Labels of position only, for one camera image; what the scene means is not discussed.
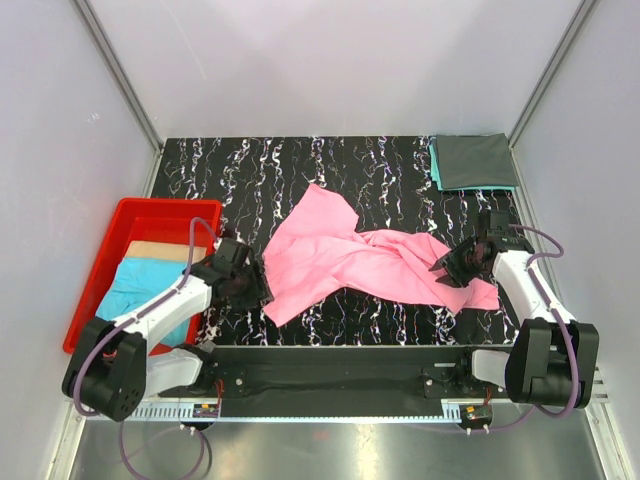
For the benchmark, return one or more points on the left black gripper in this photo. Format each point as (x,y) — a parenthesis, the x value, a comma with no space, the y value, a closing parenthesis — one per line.
(259,291)

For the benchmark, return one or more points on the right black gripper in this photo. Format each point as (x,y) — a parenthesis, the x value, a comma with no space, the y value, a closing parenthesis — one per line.
(448,258)

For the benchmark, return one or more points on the pink t shirt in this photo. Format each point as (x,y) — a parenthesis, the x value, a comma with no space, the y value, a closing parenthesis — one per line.
(317,251)

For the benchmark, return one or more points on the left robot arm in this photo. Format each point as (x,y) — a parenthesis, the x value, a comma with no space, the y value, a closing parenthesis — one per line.
(113,366)

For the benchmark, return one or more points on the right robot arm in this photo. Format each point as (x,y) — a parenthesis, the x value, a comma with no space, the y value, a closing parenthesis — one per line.
(552,362)

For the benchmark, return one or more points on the red plastic bin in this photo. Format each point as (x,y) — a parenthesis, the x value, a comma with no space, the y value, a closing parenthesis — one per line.
(136,219)

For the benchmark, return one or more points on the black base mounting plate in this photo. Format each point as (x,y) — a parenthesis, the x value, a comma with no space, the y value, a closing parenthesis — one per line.
(330,383)

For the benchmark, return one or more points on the folded dark grey t shirt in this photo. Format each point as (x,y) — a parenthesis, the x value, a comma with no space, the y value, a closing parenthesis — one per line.
(475,160)

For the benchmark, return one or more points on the folded teal t shirt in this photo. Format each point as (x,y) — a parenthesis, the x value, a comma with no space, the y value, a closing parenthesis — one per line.
(436,176)

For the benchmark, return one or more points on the light blue t shirt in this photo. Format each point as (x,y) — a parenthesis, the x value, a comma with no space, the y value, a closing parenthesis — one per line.
(136,282)

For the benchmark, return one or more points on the beige t shirt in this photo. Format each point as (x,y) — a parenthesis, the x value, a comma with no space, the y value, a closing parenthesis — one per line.
(158,250)

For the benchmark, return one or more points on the slotted cable duct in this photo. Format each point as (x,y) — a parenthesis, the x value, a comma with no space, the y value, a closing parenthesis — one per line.
(190,412)

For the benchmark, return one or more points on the left aluminium frame post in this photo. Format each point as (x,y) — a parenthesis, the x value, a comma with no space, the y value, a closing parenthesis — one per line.
(113,64)

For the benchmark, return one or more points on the aluminium frame post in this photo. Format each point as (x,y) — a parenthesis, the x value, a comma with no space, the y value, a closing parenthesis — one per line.
(578,21)
(113,64)

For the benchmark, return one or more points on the right aluminium frame post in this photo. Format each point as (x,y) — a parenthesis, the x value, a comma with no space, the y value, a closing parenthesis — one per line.
(578,21)

